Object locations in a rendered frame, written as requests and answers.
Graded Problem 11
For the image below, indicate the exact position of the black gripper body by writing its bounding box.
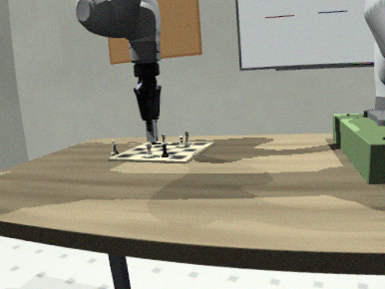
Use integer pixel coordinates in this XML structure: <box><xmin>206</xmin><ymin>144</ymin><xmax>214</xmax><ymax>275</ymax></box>
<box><xmin>134</xmin><ymin>63</ymin><xmax>160</xmax><ymax>95</ymax></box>

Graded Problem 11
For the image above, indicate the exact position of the cream chessboard with black squares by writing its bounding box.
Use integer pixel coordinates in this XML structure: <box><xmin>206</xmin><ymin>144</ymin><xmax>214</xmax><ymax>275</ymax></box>
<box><xmin>108</xmin><ymin>142</ymin><xmax>214</xmax><ymax>163</ymax></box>

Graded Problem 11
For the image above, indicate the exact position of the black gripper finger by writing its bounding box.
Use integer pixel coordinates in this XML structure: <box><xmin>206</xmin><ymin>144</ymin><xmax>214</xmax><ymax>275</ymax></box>
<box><xmin>152</xmin><ymin>82</ymin><xmax>162</xmax><ymax>142</ymax></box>
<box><xmin>134</xmin><ymin>81</ymin><xmax>156</xmax><ymax>143</ymax></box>

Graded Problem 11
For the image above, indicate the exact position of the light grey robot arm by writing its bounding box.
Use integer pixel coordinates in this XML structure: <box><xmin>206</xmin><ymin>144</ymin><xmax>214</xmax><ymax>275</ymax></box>
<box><xmin>75</xmin><ymin>0</ymin><xmax>385</xmax><ymax>127</ymax></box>

